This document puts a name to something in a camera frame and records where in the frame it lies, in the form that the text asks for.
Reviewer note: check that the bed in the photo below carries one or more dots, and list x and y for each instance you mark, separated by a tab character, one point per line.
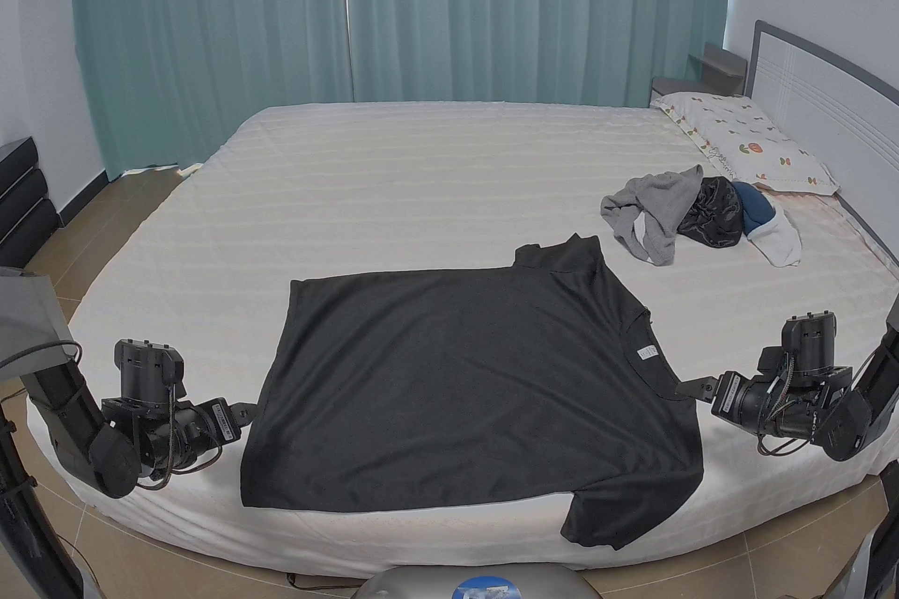
421	175

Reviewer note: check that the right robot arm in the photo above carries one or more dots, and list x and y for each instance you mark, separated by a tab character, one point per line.
853	421

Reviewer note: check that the grey garment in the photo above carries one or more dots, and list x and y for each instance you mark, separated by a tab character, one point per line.
660	196

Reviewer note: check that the black shiny garment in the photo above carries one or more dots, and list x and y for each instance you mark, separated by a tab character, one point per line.
713	214

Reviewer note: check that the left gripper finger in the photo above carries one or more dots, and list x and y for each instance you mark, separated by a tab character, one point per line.
247	415

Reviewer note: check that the black chest of drawers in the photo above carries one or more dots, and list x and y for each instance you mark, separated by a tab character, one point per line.
21	196

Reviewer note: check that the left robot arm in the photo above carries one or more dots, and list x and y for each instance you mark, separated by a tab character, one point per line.
70	435

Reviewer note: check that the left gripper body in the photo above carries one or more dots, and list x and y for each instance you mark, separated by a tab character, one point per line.
221	424

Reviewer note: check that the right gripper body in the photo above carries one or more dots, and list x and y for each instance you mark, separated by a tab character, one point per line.
730	399

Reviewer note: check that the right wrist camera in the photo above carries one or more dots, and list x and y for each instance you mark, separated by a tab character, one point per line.
770	361

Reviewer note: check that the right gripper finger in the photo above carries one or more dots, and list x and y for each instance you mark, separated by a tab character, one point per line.
699	388

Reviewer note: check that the white printed pillow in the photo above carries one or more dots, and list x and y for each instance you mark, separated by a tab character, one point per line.
748	140

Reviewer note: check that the grey bedside table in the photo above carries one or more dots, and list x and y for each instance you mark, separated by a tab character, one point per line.
716	64

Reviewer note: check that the black T-shirt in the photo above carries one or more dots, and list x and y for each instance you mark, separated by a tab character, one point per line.
456	385

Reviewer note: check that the blue and white garment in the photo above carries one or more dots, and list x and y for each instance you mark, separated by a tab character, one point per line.
776	245

